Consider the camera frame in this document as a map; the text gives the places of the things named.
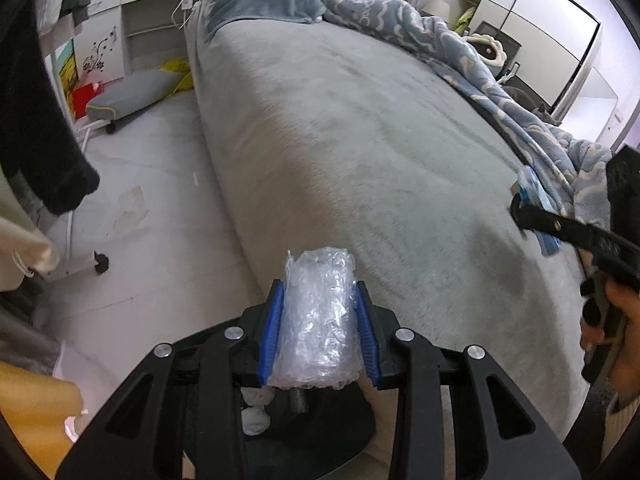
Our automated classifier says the blue tissue packet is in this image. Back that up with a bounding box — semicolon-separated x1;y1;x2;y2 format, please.
514;164;564;258

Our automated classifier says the clear bubble wrap piece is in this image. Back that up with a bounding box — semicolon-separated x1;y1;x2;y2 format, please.
268;247;362;389

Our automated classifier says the white paper ball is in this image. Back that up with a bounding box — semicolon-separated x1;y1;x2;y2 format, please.
241;386;274;437

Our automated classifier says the dark green trash bin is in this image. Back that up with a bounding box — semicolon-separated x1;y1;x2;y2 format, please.
182;383;378;480

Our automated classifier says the person right hand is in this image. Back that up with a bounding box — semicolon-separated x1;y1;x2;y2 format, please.
579;272;639;411

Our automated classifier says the blue patterned fleece blanket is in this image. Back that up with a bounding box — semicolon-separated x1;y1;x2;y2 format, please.
320;0;612;230

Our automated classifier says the dark cat on bed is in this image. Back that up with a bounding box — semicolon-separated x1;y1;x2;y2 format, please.
502;86;558;126

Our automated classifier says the white clothes rack base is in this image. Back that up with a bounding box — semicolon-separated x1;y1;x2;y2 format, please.
44;211;110;283

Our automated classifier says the black and white wardrobe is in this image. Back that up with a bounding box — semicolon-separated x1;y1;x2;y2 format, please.
465;0;601;122

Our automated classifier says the cream hanging coat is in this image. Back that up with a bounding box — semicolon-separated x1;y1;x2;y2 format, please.
0;174;61;292

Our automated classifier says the cream cat bed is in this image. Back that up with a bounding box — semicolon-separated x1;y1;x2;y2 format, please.
463;34;508;78

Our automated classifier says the black hanging garment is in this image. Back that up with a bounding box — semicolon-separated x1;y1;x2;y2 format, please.
1;0;100;216

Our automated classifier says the bedside table lamp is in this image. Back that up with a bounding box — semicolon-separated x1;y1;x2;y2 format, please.
421;0;450;22

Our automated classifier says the bed with grey cover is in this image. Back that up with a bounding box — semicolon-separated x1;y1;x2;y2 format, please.
186;0;588;436

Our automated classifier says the grey floor cushion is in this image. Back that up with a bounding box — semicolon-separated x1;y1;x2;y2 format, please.
86;68;176;122

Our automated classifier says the red box on floor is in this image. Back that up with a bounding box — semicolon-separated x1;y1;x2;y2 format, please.
70;81;104;119

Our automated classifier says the yellow plastic bag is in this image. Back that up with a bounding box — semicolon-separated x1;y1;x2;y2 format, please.
160;58;194;99

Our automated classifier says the white dressing table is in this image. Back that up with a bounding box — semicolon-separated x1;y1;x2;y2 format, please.
42;0;195;84

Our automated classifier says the grey blue pillow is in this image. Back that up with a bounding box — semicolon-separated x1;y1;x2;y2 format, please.
204;0;326;39

